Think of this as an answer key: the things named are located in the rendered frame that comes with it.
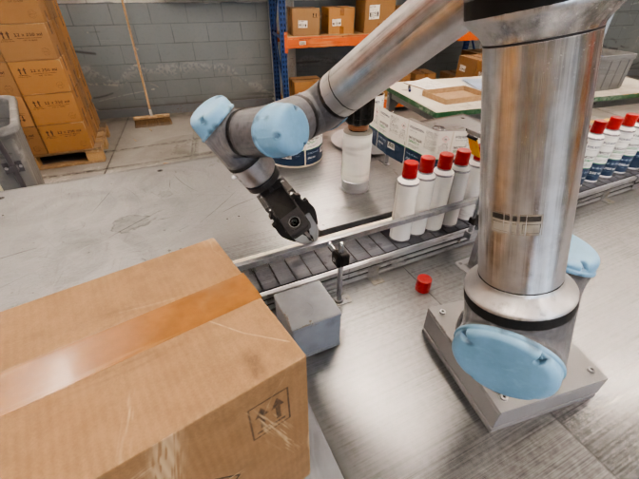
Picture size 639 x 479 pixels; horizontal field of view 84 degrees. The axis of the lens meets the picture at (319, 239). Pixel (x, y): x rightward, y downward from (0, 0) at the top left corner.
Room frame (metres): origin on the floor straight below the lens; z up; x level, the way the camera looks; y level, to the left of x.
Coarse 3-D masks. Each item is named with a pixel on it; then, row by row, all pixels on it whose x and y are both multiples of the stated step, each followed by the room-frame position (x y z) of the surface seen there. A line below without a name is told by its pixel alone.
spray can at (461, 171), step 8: (456, 152) 0.81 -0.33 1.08; (464, 152) 0.80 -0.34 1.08; (456, 160) 0.80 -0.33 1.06; (464, 160) 0.79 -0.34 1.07; (456, 168) 0.79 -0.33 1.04; (464, 168) 0.79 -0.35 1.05; (456, 176) 0.79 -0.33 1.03; (464, 176) 0.79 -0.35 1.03; (456, 184) 0.79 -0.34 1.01; (464, 184) 0.79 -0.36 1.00; (456, 192) 0.79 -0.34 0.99; (464, 192) 0.80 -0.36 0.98; (448, 200) 0.79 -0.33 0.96; (456, 200) 0.79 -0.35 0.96; (448, 216) 0.79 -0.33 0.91; (456, 216) 0.79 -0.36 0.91; (448, 224) 0.79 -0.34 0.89
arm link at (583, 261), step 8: (576, 240) 0.40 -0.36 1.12; (576, 248) 0.38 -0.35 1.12; (584, 248) 0.38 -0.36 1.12; (592, 248) 0.39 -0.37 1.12; (576, 256) 0.36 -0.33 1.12; (584, 256) 0.36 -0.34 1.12; (592, 256) 0.37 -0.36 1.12; (568, 264) 0.34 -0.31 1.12; (576, 264) 0.34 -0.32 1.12; (584, 264) 0.35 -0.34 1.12; (592, 264) 0.35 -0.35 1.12; (568, 272) 0.34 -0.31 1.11; (576, 272) 0.34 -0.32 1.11; (584, 272) 0.34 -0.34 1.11; (592, 272) 0.35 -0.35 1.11; (576, 280) 0.34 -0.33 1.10; (584, 280) 0.35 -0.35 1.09; (584, 288) 0.35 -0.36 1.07; (544, 320) 0.33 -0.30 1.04
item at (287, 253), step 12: (456, 204) 0.76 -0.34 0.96; (468, 204) 0.78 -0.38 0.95; (408, 216) 0.71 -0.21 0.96; (420, 216) 0.72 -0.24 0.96; (432, 216) 0.73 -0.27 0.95; (372, 228) 0.66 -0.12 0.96; (384, 228) 0.67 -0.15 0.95; (324, 240) 0.61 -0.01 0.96; (336, 240) 0.62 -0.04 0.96; (276, 252) 0.57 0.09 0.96; (288, 252) 0.57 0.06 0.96; (300, 252) 0.59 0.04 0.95; (240, 264) 0.54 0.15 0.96; (252, 264) 0.54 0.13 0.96
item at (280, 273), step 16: (624, 176) 1.09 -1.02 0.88; (464, 224) 0.80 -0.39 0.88; (352, 240) 0.73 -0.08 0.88; (368, 240) 0.73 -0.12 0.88; (384, 240) 0.73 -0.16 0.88; (416, 240) 0.73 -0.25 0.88; (304, 256) 0.66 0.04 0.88; (320, 256) 0.66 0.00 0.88; (352, 256) 0.66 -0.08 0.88; (368, 256) 0.66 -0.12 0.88; (256, 272) 0.61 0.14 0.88; (272, 272) 0.61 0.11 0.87; (288, 272) 0.61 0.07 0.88; (304, 272) 0.61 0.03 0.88; (320, 272) 0.61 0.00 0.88; (256, 288) 0.55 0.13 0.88; (272, 288) 0.56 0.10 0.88
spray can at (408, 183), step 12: (408, 168) 0.73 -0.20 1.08; (408, 180) 0.73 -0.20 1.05; (396, 192) 0.74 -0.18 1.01; (408, 192) 0.72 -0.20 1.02; (396, 204) 0.73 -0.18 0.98; (408, 204) 0.72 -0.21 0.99; (396, 216) 0.73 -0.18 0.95; (396, 228) 0.72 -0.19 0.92; (408, 228) 0.72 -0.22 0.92; (396, 240) 0.72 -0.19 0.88
